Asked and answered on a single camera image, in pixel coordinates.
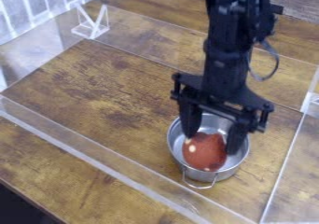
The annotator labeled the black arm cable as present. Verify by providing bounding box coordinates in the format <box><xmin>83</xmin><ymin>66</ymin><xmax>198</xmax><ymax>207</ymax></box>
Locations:
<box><xmin>248</xmin><ymin>37</ymin><xmax>282</xmax><ymax>82</ymax></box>

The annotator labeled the clear acrylic triangle bracket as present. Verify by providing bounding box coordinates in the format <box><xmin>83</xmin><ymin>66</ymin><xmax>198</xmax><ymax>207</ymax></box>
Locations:
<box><xmin>71</xmin><ymin>5</ymin><xmax>110</xmax><ymax>39</ymax></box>

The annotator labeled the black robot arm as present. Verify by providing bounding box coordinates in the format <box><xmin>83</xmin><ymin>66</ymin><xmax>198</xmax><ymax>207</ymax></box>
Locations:
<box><xmin>171</xmin><ymin>0</ymin><xmax>277</xmax><ymax>155</ymax></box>

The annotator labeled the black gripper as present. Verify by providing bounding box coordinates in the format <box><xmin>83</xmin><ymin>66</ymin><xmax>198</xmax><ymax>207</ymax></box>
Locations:
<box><xmin>170</xmin><ymin>40</ymin><xmax>277</xmax><ymax>156</ymax></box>

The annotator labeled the black bar in background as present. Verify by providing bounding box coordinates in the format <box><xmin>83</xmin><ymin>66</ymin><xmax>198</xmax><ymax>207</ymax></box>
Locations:
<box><xmin>272</xmin><ymin>4</ymin><xmax>285</xmax><ymax>15</ymax></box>

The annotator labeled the clear acrylic enclosure wall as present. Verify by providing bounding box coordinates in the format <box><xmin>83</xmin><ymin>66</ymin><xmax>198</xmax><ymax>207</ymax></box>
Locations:
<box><xmin>0</xmin><ymin>94</ymin><xmax>257</xmax><ymax>224</ymax></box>

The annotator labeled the silver metal pot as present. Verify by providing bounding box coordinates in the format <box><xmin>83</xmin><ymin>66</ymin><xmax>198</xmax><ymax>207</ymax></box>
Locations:
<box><xmin>167</xmin><ymin>113</ymin><xmax>250</xmax><ymax>189</ymax></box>

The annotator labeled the red plush mushroom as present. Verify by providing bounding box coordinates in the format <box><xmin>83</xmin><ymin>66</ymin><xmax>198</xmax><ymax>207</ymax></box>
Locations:
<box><xmin>182</xmin><ymin>132</ymin><xmax>228</xmax><ymax>172</ymax></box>

